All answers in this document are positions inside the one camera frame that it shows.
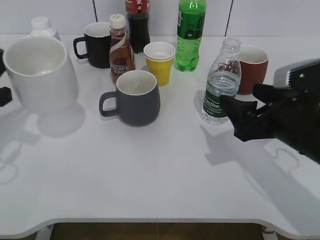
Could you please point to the Nescafe coffee bottle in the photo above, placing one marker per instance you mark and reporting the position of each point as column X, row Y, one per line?
column 121, row 55

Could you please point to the yellow paper cup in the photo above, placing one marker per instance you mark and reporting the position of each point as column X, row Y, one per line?
column 159, row 58

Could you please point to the dark cola bottle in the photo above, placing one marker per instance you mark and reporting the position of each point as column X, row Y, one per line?
column 138, row 20

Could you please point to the white blueberry milk carton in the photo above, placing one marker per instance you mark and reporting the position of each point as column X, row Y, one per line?
column 41, row 26

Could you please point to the large white ceramic mug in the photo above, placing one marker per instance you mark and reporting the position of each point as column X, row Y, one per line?
column 42, row 74

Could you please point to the black ceramic mug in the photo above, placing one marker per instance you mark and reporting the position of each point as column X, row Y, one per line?
column 97, row 38

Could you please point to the grey ceramic mug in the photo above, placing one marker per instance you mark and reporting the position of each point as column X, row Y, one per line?
column 137, row 99

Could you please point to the clear water bottle green label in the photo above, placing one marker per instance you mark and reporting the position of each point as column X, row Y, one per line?
column 224, row 78

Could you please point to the red ceramic mug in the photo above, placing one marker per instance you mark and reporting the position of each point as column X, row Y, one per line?
column 254, row 63

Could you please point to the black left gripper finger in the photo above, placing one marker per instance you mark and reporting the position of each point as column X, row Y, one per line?
column 5, row 91

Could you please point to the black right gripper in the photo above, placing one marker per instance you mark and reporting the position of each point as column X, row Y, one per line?
column 291, row 113

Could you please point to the green soda bottle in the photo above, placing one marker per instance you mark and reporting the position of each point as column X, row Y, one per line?
column 190, row 25

